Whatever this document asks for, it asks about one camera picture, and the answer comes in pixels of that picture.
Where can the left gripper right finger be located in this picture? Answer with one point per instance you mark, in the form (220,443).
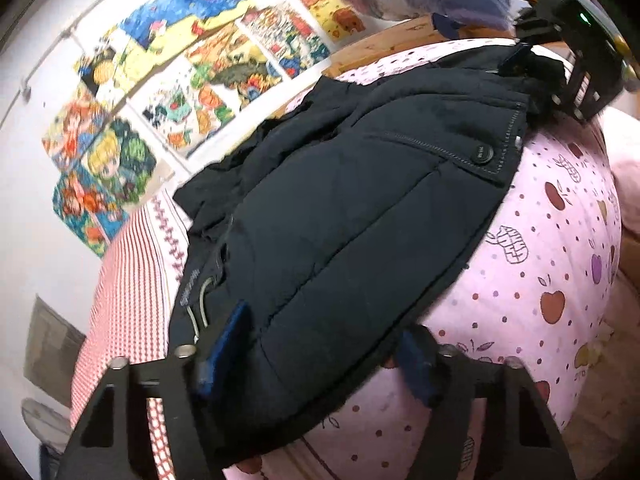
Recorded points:
(487,421)

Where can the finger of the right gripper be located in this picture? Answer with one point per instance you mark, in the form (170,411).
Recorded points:
(449,28)

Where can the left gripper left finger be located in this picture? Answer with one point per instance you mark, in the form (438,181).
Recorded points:
(112,438)

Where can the black puffer jacket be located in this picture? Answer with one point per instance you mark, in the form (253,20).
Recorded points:
(329,231)

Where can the grey standing fan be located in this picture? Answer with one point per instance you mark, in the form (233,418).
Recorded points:
(49,427)

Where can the yellow bears drawing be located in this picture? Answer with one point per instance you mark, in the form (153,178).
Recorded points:
(336,18)

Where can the red checkered bedding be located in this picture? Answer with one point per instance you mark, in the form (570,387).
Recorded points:
(138,283)

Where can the pink apple print bedsheet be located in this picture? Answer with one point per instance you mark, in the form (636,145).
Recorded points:
(536,289)

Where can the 2024 dragon drawing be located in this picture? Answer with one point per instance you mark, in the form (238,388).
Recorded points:
(288,37)

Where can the landscape tree drawing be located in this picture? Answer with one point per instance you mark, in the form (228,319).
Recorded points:
(231,60)

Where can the orange girl drawing lower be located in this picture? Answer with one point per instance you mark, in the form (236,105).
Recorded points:
(87,209)

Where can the blue sea drawing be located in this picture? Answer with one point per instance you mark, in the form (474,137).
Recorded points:
(164,28)

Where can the drink and oranges drawing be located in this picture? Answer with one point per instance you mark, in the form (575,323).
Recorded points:
(181,107)

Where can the blond boy drawing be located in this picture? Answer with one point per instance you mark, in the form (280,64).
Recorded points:
(125,165)

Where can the red hair girl drawing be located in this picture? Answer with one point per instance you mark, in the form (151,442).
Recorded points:
(73,130)

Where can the pineapple night drawing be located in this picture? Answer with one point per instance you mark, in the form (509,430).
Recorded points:
(113,67)

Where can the wooden bed frame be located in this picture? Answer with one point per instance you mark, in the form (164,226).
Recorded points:
(409,43)

